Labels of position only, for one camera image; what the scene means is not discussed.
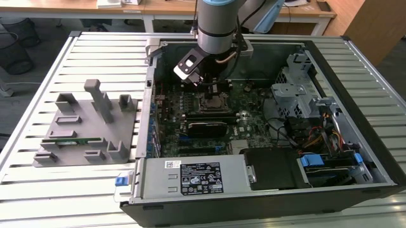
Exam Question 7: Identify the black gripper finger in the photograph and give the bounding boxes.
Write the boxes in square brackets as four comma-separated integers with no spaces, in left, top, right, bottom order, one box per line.
[205,82,230,101]

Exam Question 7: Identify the metal socket cover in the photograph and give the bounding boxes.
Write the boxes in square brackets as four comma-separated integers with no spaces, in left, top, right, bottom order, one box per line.
[200,94,230,112]

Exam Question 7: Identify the CPU socket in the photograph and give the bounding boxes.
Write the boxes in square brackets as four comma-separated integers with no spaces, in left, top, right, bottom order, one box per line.
[198,92,232,113]

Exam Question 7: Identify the green motherboard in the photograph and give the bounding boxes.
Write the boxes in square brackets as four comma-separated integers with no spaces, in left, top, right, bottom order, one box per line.
[154,80,277,159]

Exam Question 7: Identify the metal disk bay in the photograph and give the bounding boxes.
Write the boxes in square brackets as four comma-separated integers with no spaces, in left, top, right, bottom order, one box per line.
[270,53,323,119]

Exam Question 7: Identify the silver chipset heat sink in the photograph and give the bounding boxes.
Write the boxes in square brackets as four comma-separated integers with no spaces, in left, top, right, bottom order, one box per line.
[230,140,249,152]

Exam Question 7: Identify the black plastic shroud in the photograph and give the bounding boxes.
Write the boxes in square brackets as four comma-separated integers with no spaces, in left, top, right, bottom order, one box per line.
[240,147,308,191]

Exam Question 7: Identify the silver power supply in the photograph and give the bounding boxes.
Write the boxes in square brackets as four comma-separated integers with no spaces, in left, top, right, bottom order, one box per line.
[140,157,253,198]

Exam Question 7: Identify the grey parts rack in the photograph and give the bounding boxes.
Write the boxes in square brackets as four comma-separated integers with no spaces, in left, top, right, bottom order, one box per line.
[33,79,141,168]

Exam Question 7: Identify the hard disk in blue carrier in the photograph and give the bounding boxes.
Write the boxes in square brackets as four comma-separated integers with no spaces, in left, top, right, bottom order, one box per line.
[297,153,356,188]

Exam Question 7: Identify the green RAM stick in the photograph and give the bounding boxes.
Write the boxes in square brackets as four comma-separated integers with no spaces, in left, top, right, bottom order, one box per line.
[43,137,105,146]

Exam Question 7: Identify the white box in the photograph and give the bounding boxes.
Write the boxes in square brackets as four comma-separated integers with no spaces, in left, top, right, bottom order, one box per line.
[97,0,124,10]

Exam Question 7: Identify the blue case latch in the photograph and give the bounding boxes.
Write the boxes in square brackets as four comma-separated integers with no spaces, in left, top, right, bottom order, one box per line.
[114,171,137,188]

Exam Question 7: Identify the black PC case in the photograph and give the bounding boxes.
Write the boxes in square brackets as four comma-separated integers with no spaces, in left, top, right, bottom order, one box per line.
[120,38,404,228]

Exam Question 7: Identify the wooden cabinet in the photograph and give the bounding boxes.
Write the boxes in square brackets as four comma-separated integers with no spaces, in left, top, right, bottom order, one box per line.
[324,0,406,67]

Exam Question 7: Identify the black mesh waste bin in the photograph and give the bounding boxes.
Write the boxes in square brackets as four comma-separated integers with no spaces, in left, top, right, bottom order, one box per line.
[0,32,35,75]
[0,18,42,47]

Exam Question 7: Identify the black framed wrist camera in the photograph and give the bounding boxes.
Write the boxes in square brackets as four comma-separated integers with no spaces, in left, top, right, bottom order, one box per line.
[173,48,208,84]

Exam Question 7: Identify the silver case handle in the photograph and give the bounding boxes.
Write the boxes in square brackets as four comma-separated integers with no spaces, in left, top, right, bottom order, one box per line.
[145,38,164,65]

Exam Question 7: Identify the black wire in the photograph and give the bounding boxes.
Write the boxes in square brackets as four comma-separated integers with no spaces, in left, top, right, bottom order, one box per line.
[266,117,300,148]

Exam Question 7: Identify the wooden desk white frame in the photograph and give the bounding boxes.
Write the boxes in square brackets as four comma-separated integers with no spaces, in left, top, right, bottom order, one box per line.
[142,0,337,36]
[0,0,146,19]

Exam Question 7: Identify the yellow orange wire bundle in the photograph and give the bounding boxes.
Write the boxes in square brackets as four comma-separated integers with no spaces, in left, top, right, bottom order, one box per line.
[301,113,345,152]

